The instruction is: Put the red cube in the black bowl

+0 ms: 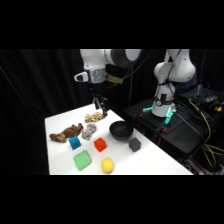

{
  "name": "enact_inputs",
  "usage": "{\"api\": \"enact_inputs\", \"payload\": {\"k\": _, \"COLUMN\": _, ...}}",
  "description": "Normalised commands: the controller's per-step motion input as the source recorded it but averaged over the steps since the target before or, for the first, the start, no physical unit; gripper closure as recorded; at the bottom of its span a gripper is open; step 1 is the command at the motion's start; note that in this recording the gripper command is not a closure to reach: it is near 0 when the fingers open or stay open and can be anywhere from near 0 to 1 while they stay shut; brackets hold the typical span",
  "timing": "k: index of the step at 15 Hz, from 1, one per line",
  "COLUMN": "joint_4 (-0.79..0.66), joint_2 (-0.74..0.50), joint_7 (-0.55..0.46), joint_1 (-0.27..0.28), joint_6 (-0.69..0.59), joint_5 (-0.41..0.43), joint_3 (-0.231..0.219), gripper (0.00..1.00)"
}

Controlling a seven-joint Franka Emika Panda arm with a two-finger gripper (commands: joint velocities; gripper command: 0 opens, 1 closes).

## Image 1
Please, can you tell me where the electronics box with lights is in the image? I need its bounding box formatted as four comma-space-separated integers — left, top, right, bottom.
186, 87, 224, 105

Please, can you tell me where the black bowl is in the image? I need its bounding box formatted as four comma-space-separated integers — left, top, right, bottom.
108, 120, 135, 141

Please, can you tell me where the blue cube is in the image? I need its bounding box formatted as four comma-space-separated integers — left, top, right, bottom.
68, 135, 82, 151

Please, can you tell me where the dark grey cube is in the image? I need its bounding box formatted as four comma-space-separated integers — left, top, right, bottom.
128, 137, 142, 153

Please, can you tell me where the black robot stand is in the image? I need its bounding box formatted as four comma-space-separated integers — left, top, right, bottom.
123, 96, 224, 176

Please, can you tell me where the yellow lemon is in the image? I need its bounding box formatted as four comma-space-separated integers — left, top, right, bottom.
100, 157, 115, 174

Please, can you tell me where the green block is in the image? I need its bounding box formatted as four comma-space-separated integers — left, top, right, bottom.
72, 149, 93, 172

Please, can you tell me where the grey plush toy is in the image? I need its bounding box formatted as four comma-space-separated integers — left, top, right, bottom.
81, 122, 98, 141

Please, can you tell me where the beige plush toy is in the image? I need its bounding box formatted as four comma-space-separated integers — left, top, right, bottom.
84, 111, 105, 124

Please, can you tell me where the red cube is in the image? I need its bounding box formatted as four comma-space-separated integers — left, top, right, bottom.
93, 137, 108, 153

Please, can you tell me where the brown plush dog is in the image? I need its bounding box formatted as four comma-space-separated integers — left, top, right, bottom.
49, 122, 84, 144

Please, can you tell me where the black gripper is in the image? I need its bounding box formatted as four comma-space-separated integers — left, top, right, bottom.
87, 80, 109, 118

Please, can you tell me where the yellow cable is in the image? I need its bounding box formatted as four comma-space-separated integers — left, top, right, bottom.
188, 98, 224, 168

